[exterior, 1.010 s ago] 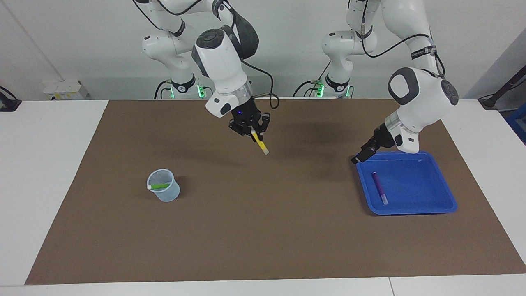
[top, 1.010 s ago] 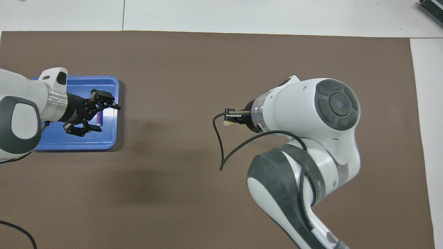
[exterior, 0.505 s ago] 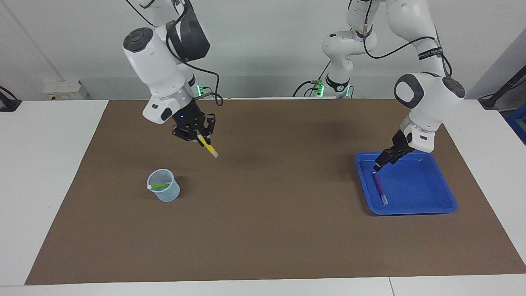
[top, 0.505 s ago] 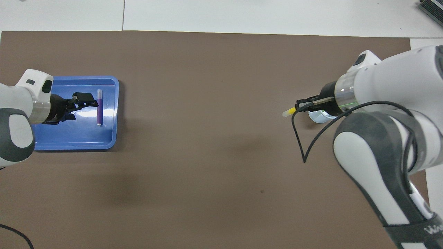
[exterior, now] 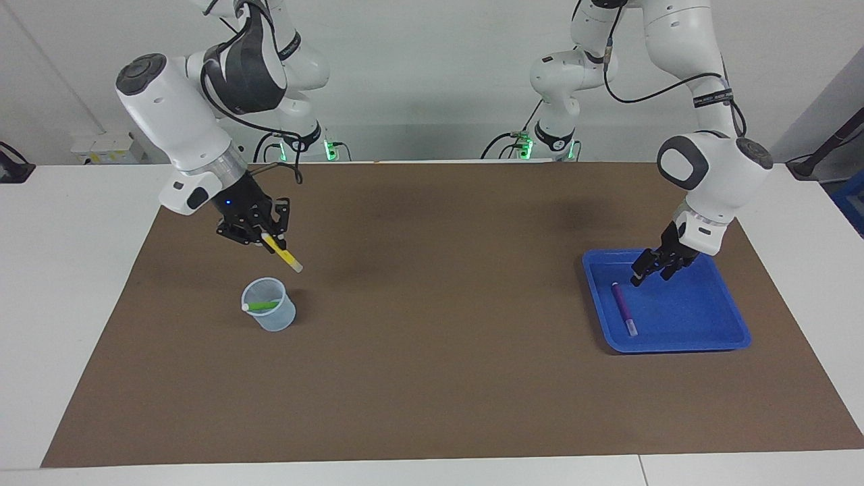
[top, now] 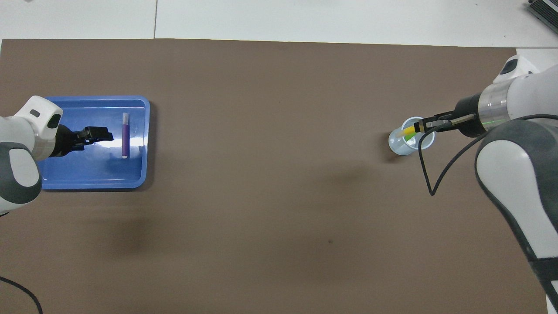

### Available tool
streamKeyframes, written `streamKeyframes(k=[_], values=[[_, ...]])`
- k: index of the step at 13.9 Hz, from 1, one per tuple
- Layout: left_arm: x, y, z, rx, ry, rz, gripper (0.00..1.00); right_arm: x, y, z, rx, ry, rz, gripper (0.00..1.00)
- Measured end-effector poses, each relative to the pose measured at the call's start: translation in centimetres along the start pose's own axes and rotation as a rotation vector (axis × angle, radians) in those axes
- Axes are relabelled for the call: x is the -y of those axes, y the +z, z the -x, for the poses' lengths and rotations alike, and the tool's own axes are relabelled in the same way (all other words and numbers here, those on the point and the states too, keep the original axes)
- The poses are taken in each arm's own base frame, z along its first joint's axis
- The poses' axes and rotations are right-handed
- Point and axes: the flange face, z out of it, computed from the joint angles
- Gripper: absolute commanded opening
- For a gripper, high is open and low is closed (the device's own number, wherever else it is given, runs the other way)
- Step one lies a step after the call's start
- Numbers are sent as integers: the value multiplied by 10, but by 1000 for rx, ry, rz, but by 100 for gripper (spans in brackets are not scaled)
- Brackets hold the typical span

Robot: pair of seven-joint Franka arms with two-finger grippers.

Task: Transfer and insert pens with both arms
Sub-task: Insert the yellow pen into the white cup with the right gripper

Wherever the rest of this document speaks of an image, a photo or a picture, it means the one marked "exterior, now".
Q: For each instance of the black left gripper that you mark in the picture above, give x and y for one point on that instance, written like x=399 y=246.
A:
x=678 y=248

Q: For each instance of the blue plastic tray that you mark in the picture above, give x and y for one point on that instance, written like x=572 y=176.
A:
x=702 y=324

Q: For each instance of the yellow pen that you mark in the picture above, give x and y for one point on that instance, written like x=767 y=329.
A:
x=287 y=258

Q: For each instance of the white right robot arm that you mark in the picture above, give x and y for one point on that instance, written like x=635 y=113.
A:
x=175 y=115

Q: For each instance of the blue crate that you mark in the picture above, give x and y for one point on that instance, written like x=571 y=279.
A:
x=852 y=206

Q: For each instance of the brown table mat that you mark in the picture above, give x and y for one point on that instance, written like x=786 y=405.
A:
x=432 y=371

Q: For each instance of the white wall outlet box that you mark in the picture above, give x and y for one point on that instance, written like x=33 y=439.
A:
x=101 y=150

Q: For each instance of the translucent plastic cup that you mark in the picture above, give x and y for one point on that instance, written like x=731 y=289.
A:
x=273 y=322

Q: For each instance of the black desk clamp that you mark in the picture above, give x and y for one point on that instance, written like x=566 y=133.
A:
x=13 y=172

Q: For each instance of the purple pen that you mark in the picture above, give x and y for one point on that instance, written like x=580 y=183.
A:
x=623 y=305

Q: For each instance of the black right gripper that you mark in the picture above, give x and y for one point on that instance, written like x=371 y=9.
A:
x=244 y=202

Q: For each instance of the green pen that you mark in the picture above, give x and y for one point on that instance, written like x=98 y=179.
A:
x=263 y=306

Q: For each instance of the black stand pole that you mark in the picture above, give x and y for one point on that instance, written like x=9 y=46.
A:
x=827 y=145

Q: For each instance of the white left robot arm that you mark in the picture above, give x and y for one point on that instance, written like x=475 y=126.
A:
x=715 y=175

